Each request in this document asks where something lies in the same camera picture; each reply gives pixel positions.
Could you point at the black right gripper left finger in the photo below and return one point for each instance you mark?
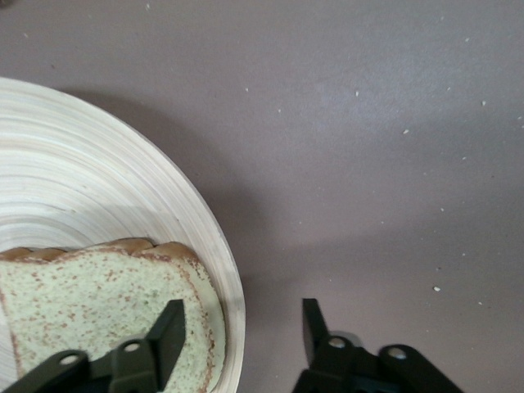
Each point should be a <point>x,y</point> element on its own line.
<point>163,348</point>

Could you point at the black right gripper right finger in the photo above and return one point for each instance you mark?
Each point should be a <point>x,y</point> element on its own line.
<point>331,364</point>

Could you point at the slice of toast bread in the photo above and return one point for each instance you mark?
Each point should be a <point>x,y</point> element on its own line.
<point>82,294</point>

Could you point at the round bamboo plate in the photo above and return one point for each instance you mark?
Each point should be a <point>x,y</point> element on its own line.
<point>82,172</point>

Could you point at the brown table cover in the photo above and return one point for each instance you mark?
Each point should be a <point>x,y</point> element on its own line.
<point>368,123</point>

